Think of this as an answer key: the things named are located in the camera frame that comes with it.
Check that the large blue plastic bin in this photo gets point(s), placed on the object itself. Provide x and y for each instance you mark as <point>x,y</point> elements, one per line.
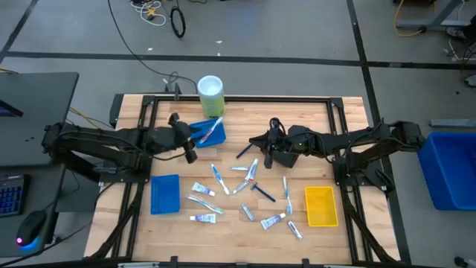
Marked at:
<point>453,167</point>

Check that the green toothbrush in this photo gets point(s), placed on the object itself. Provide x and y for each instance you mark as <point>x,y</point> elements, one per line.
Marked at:
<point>205,204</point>

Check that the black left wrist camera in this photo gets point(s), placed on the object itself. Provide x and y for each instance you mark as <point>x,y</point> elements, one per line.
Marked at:
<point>174,119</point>

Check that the grey metal bar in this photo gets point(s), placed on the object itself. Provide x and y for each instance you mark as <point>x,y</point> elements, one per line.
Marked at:
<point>453,123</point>

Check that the black backlit keyboard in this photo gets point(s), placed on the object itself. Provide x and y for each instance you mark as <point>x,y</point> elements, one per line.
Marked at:
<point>11,195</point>

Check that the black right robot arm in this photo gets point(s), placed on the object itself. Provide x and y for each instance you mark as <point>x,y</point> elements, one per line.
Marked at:
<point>364,139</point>

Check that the blue white toothbrush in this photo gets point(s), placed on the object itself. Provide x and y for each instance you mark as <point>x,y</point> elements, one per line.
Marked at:
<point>287,195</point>
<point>220,179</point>

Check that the red white toothbrush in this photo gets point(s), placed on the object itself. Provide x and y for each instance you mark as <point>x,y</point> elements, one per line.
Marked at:
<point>210,131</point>

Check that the green wipes canister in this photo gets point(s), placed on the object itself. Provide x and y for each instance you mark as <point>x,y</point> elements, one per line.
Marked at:
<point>211,100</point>

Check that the blue plastic basket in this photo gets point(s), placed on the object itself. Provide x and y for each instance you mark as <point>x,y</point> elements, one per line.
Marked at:
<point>165,194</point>
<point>212,137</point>

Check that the white flat packet left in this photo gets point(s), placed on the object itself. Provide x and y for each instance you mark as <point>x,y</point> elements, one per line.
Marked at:
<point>204,218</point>

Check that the black aluminium table frame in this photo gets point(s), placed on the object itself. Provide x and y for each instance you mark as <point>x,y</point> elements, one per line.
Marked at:
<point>241,99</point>

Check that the small white toothpaste tube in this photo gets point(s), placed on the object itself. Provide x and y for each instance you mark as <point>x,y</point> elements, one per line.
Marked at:
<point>202,188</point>
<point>272,221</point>

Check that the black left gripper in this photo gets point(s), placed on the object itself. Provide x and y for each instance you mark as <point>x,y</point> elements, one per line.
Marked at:
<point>183,136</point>

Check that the grey metal stand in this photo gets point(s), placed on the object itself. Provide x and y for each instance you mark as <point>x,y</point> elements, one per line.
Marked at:
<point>439,23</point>

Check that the black desk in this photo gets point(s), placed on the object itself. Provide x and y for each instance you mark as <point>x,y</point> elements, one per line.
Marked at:
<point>37,97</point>

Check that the white red toothpaste tube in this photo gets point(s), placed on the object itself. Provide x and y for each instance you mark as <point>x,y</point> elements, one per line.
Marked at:
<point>251,170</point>

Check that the black computer mouse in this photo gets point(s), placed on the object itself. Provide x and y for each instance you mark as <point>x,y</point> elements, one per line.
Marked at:
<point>31,227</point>

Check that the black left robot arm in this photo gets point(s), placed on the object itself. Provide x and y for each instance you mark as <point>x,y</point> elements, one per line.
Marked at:
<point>96,139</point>

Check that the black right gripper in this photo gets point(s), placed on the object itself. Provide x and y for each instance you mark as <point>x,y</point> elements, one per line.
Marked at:
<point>286,147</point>

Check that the black mesh basket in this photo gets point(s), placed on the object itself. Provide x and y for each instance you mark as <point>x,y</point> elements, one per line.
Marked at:
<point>321,206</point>

